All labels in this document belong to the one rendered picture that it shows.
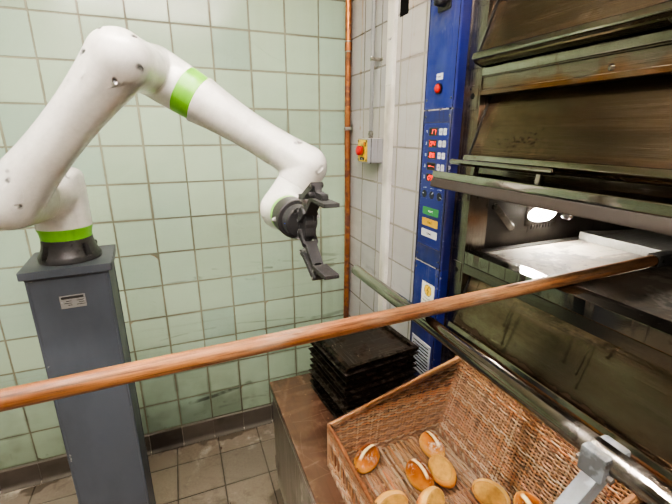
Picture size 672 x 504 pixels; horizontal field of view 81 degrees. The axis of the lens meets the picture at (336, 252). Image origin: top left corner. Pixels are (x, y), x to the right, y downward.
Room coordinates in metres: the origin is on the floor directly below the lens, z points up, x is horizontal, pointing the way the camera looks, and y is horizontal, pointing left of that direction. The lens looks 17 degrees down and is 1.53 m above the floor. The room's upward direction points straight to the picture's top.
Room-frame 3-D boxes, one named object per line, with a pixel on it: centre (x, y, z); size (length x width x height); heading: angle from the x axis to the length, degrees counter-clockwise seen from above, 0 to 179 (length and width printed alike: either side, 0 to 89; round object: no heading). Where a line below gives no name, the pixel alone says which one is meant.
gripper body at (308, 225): (0.85, 0.07, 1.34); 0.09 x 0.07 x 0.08; 23
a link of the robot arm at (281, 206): (0.92, 0.10, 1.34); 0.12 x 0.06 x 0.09; 113
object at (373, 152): (1.71, -0.14, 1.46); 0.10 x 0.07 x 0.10; 22
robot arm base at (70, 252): (1.09, 0.76, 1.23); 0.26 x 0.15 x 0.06; 26
